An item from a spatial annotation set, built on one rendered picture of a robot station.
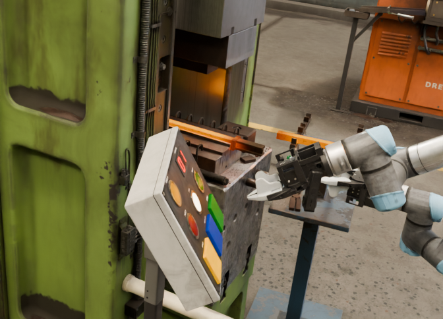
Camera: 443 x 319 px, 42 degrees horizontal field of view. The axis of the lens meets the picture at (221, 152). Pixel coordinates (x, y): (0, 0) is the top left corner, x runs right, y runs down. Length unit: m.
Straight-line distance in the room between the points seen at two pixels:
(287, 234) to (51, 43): 2.03
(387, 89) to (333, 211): 3.23
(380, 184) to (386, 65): 3.96
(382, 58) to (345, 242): 2.33
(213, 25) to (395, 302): 1.85
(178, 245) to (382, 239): 2.40
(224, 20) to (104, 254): 0.74
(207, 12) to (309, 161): 0.50
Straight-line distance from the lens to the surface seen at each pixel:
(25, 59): 1.73
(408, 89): 5.35
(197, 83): 2.13
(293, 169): 1.35
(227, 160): 1.85
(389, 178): 1.37
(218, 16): 1.58
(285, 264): 3.06
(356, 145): 1.35
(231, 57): 1.68
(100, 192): 1.62
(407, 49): 5.25
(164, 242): 1.17
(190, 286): 1.22
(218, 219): 1.42
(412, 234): 1.75
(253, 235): 2.16
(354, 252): 3.28
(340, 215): 2.19
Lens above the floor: 1.74
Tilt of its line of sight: 25 degrees down
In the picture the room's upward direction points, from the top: 6 degrees clockwise
